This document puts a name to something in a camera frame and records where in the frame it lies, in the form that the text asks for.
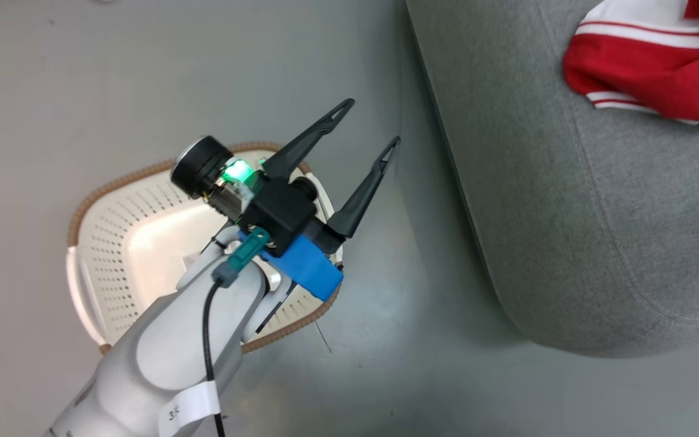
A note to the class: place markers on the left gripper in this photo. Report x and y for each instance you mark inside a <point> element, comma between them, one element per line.
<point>201,167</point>

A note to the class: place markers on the red and white garment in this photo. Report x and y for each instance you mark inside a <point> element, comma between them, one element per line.
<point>659,67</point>

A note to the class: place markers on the white label tape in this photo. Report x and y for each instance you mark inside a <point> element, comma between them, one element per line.
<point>189,408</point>

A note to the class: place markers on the white perforated laundry basket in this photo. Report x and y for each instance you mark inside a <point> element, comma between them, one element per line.
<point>143,243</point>

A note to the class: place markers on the left white grey robot arm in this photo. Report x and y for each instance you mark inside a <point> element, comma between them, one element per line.
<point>155,364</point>

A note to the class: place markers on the grey fabric sofa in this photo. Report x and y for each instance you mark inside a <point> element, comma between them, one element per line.
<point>598,212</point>

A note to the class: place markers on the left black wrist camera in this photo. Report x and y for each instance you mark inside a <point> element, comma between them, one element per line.
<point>280,209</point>

